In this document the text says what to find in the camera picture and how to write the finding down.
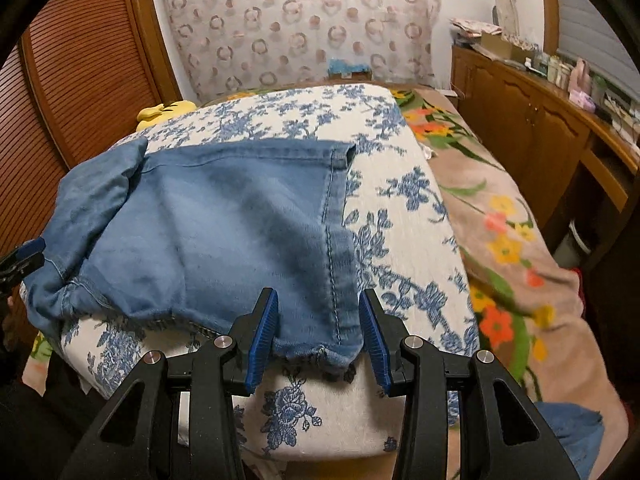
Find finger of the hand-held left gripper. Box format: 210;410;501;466
0;238;47;295

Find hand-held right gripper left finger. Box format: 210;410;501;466
59;288;279;480

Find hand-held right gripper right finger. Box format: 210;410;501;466
359;289;581;480

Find blue denim pants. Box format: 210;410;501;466
22;139;365;372

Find dark cloth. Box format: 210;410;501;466
0;345;108;480

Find beige floral blanket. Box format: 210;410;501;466
390;85;632;480

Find wooden louvered wardrobe doors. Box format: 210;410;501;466
0;0;168;266

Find yellow plush toy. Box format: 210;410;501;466
136;100;197;134

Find blue denim cloth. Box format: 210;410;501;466
537;402;606;476

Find wooden sideboard cabinet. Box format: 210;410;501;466
450;42;640;273

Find pink box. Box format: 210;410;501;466
569;90;597;112

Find circle patterned curtain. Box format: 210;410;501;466
159;0;445;105

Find open cardboard box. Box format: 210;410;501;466
479;33;532;62

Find stack of patterned cloth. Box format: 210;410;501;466
450;17;504;39

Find pink bottle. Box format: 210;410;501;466
574;58;592;93

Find grey window blind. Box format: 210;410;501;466
552;0;640;113

